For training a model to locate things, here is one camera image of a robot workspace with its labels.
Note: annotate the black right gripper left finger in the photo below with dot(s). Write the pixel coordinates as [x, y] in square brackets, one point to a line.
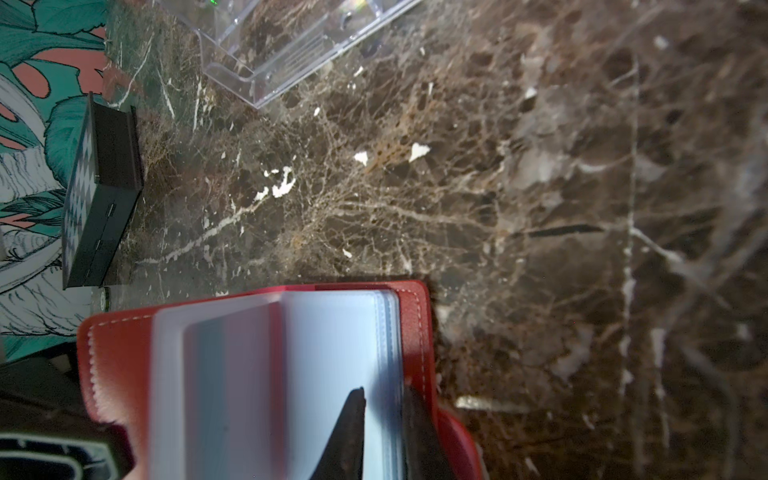
[342, 458]

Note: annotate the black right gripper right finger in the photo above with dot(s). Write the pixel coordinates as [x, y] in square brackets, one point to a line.
[425, 459]

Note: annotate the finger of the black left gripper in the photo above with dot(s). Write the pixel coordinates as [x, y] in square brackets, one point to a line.
[46, 432]

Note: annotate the clear acrylic compartment organizer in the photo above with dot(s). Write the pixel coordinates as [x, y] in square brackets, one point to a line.
[257, 50]

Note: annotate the black white checkerboard calibration board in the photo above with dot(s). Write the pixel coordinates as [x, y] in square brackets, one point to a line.
[105, 185]

